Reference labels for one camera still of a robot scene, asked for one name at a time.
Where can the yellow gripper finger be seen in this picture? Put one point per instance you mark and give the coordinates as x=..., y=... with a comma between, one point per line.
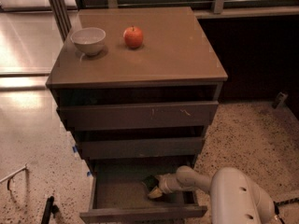
x=155, y=193

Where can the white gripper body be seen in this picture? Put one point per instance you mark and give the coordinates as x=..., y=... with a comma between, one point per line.
x=164, y=183

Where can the dark green sponge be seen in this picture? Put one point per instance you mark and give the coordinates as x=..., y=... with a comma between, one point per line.
x=150, y=182

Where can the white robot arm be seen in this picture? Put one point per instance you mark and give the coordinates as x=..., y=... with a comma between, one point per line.
x=235, y=198

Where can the grey middle drawer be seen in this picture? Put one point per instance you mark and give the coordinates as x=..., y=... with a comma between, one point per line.
x=141, y=148

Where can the grey open bottom drawer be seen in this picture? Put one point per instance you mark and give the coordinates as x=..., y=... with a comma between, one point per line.
x=119, y=194

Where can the grey top drawer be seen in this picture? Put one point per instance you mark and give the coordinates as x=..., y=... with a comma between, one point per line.
x=137, y=116

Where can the grey drawer cabinet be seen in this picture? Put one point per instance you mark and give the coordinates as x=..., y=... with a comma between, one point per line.
x=175, y=63

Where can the blue tape piece upper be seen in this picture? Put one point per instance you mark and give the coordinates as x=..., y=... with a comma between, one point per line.
x=75, y=150

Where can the black stand on floor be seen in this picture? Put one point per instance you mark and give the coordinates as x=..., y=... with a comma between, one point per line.
x=51, y=209

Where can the red apple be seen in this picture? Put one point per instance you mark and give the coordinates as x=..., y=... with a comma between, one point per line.
x=133, y=37

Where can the white ceramic bowl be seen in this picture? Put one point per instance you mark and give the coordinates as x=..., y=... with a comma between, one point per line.
x=89, y=41

